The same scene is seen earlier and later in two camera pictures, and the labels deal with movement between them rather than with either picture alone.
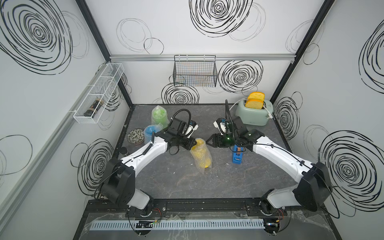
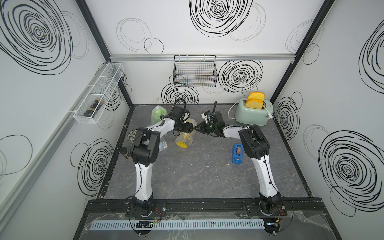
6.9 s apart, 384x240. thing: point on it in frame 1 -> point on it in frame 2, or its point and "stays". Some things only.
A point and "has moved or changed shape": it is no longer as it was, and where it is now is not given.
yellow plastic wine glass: (201, 150) has moved or changed shape
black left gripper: (191, 140) -> (187, 128)
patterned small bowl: (135, 136) stays
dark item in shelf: (92, 111) stays
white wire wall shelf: (94, 103) stays
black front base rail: (240, 207) stays
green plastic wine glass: (159, 116) stays
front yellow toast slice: (253, 103) stays
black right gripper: (215, 140) -> (202, 126)
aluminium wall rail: (140, 57) stays
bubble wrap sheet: (201, 156) has moved or changed shape
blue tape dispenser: (237, 156) stays
